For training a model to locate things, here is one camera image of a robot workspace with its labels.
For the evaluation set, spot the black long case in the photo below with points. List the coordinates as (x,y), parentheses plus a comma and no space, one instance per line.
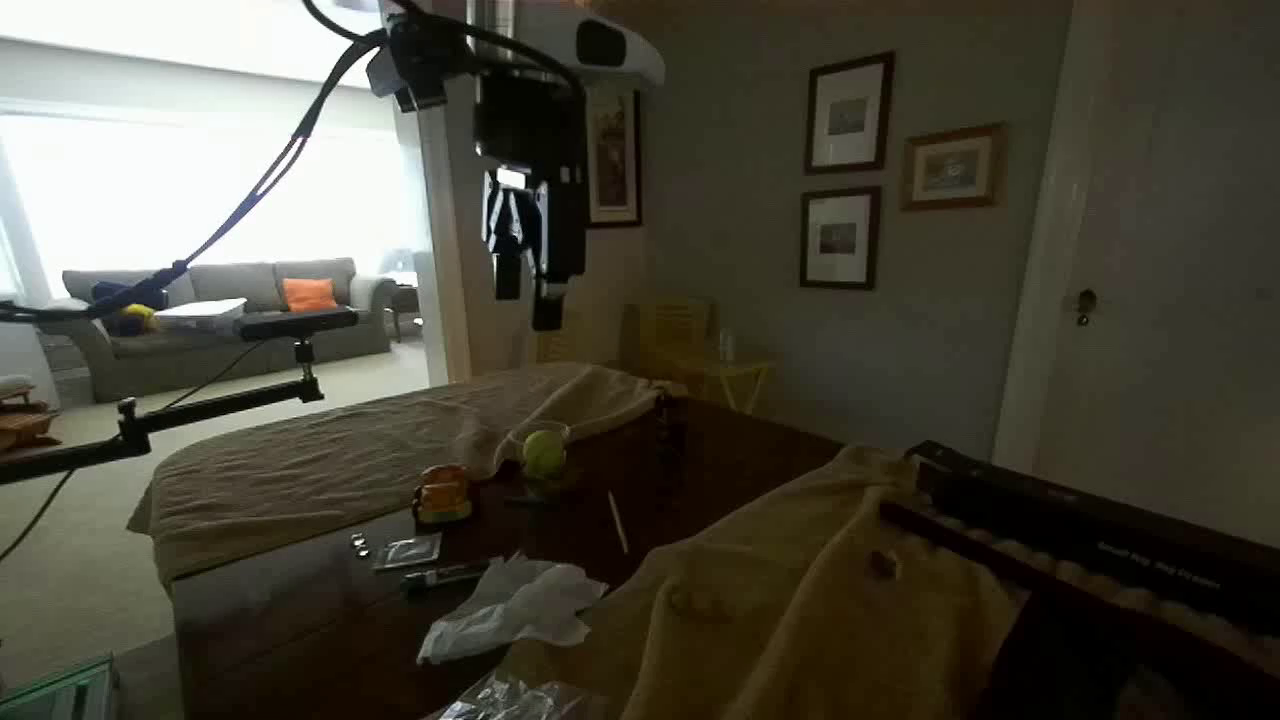
(1123,544)

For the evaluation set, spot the dark marker pen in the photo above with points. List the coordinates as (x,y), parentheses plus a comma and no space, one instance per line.
(442,578)

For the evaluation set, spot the yellow pencil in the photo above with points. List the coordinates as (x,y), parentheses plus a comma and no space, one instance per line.
(619,524)

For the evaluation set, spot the tall framed picture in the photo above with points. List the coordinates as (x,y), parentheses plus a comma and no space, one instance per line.
(614,157)

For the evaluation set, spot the white crumpled cloth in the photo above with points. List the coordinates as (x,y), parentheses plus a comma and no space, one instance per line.
(513,606)

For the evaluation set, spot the yellow soft item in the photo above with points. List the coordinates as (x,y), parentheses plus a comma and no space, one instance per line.
(135,319)

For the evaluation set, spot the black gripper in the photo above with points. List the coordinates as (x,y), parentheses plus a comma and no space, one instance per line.
(525,120)

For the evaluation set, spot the grey sofa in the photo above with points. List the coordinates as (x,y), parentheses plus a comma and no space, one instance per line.
(229,286)

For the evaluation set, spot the teal box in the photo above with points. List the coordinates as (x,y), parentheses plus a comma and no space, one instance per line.
(62,695)

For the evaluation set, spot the black framed picture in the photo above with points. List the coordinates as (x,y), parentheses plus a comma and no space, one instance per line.
(850,115)
(837,238)

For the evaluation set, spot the beige towel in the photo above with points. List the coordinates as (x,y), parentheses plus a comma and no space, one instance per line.
(320,462)

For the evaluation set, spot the door knob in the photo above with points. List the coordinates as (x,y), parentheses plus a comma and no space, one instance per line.
(1086,307)

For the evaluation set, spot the wooden framed picture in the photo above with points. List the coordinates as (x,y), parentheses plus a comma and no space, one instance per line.
(955,171)

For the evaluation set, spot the yellow towel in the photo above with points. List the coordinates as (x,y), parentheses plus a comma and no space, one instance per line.
(786,601)

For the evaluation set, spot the crinkled clear plastic bag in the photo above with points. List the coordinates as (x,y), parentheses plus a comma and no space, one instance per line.
(513,696)

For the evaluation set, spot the black camera stand boom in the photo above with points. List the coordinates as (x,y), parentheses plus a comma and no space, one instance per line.
(200,414)

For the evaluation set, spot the orange cushion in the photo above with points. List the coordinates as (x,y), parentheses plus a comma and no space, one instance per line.
(311,298)

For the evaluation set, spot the green tennis ball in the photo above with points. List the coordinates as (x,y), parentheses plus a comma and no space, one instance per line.
(546,454)

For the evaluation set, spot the white door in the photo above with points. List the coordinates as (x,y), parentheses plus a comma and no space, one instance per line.
(1173,265)

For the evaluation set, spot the brown wooden item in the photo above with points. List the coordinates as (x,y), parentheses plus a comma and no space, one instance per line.
(21,422)

